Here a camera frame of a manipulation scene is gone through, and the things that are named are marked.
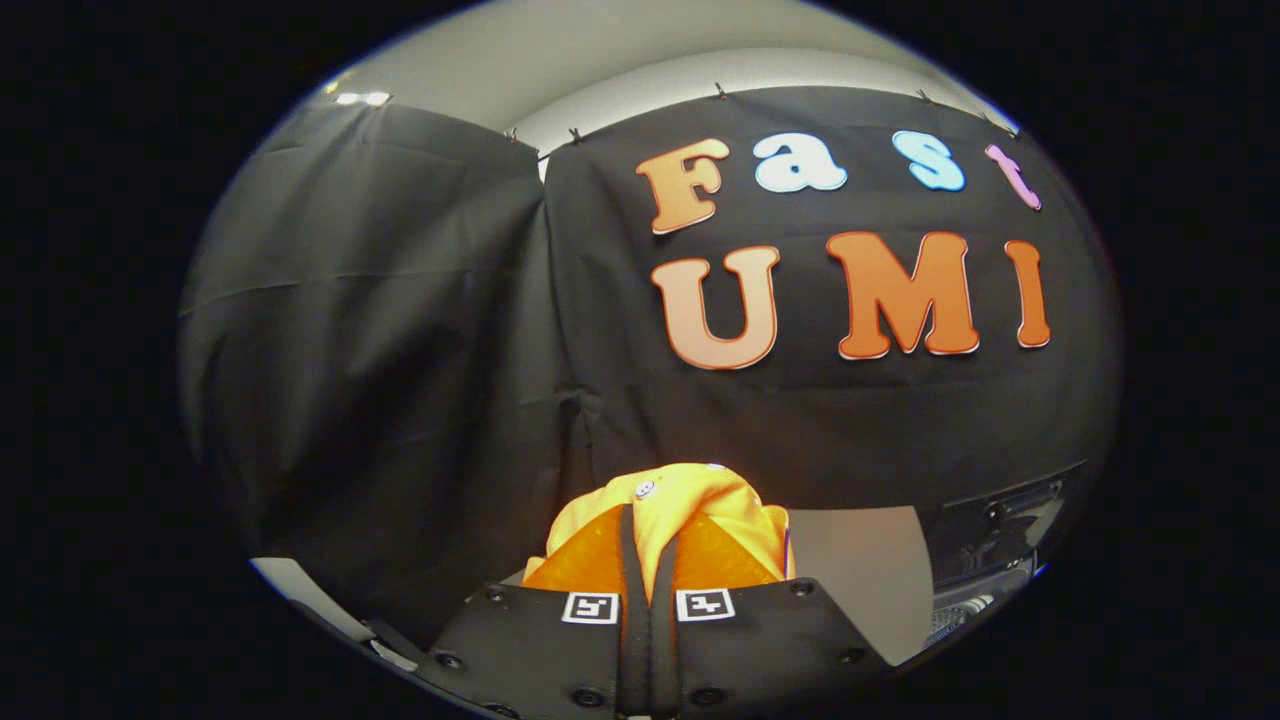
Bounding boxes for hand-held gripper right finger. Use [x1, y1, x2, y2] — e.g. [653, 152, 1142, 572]
[650, 510, 891, 720]

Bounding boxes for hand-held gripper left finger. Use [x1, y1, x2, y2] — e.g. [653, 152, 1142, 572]
[415, 505, 651, 720]

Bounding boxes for orange yellow shirt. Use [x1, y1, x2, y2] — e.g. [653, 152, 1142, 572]
[548, 463, 796, 601]

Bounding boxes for dark glass washing machine lid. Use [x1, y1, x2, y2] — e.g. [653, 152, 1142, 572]
[920, 462, 1091, 589]

